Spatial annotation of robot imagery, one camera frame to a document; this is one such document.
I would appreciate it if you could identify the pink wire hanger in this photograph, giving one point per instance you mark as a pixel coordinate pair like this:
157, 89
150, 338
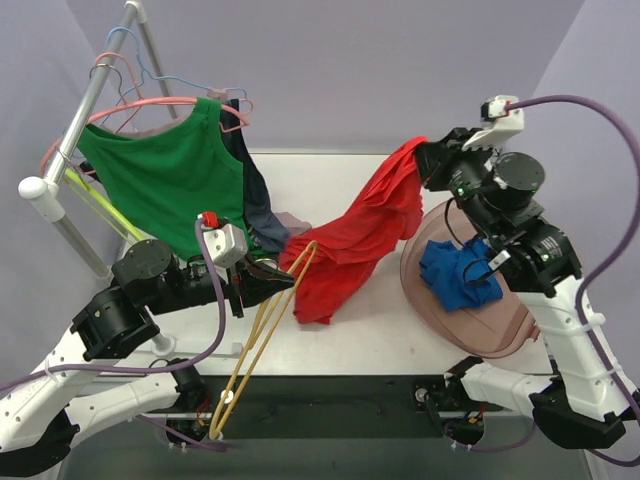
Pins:
120, 80

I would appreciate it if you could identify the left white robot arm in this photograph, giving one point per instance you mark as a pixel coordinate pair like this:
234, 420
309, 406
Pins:
43, 416

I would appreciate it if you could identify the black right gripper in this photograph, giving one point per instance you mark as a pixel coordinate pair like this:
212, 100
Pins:
445, 161

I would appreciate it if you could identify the blue tank top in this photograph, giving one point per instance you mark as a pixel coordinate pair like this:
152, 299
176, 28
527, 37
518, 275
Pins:
459, 277

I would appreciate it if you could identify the pink translucent plastic basin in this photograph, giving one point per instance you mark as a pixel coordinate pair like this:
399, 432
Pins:
494, 331

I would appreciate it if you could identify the red tank top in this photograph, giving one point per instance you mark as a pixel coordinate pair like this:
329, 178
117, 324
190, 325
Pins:
387, 210

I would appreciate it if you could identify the light blue wire hanger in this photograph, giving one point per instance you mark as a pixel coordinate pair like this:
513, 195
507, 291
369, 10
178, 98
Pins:
150, 66

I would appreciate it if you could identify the lime green hanger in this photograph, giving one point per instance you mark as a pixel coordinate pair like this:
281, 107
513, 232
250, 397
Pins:
102, 207

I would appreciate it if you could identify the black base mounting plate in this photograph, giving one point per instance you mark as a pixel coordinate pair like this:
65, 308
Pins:
344, 407

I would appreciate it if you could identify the yellow plastic hanger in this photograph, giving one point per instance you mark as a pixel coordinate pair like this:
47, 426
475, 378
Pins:
266, 321

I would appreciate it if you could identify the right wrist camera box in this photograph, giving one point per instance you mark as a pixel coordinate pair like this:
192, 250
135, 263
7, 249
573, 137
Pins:
500, 121

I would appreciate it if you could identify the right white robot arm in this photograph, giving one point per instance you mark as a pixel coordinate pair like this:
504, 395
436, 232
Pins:
483, 383

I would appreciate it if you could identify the dark grey-blue tank top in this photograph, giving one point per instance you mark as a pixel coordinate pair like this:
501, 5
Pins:
267, 235

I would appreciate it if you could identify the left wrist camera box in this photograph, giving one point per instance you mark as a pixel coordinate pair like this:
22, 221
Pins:
221, 243

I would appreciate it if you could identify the silver clothes rack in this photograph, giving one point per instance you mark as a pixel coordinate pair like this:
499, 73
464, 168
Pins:
42, 191

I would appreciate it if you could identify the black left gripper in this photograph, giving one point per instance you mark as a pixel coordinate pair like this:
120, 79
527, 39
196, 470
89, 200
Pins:
238, 288

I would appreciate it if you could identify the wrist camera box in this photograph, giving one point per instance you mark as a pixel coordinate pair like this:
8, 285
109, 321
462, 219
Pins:
221, 243
500, 121

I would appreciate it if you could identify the green tank top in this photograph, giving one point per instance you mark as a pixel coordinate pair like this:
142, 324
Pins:
162, 182

